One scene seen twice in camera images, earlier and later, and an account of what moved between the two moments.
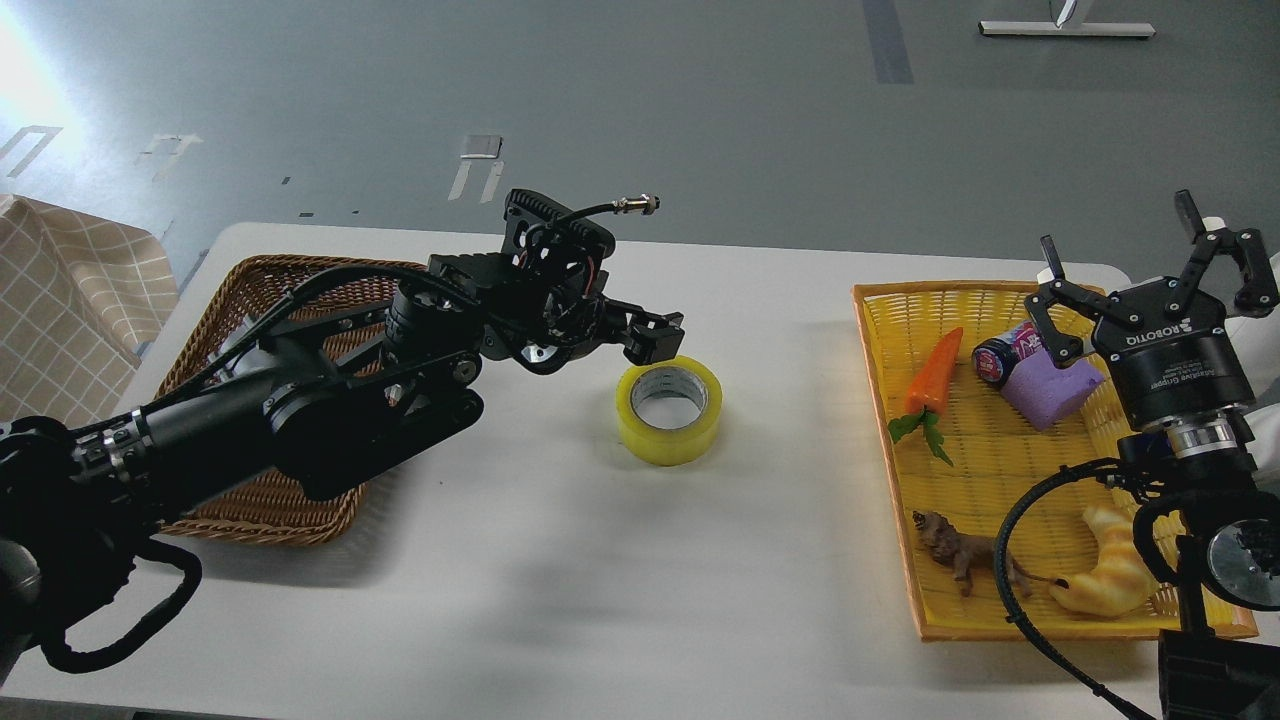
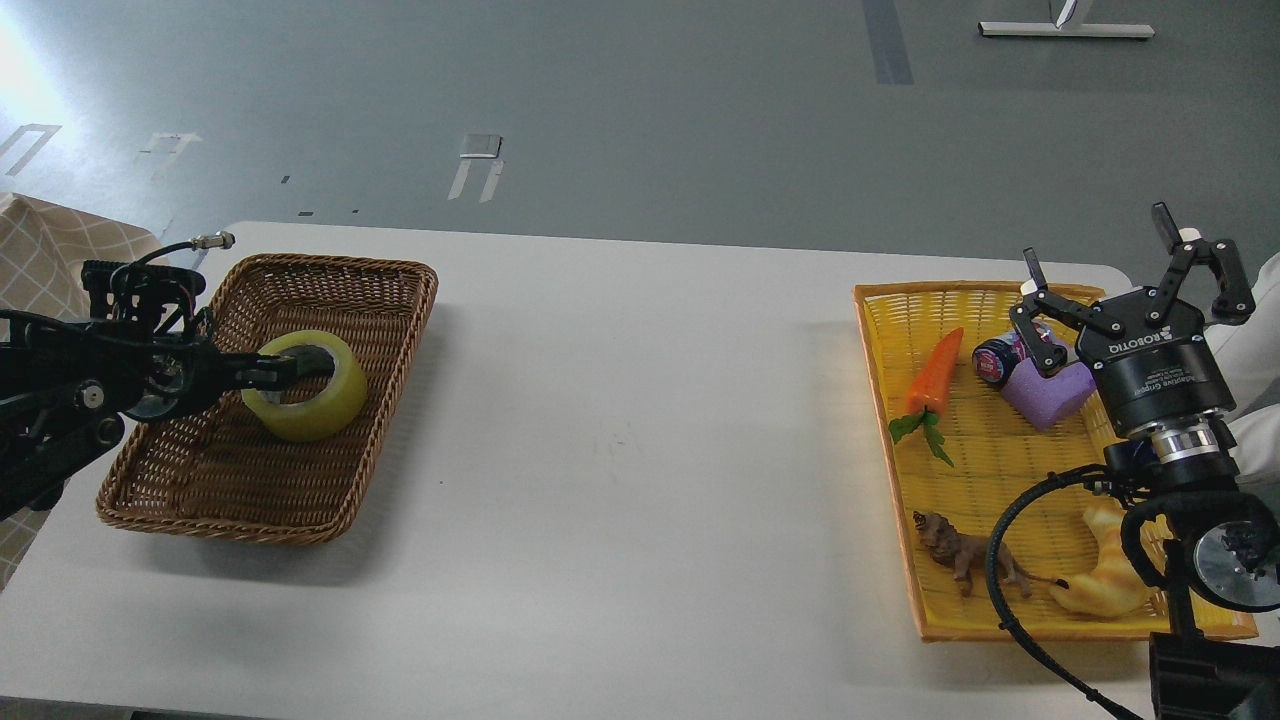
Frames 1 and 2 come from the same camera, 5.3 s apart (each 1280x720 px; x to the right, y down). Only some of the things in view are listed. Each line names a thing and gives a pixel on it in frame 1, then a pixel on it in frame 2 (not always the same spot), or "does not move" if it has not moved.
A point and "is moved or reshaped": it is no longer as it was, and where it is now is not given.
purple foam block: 1043,391 does not move
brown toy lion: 966,552 does not move
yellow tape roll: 669,413 is moved or reshaped
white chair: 1259,338 does not move
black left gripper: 560,311 -> 184,375
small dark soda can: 994,359 does not move
